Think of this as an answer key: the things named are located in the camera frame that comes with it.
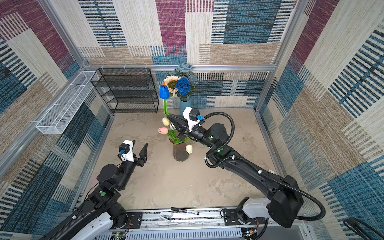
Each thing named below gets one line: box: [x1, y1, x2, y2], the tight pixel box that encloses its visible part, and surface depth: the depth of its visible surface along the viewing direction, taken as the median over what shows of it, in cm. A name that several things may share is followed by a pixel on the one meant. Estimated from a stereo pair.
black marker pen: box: [171, 207, 200, 216], surface depth 77 cm
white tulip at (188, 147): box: [184, 137, 193, 154], surface depth 73 cm
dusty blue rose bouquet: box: [168, 63, 199, 92], surface depth 89 cm
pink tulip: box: [158, 127, 183, 145], surface depth 75 cm
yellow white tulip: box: [162, 117, 171, 127], surface depth 76 cm
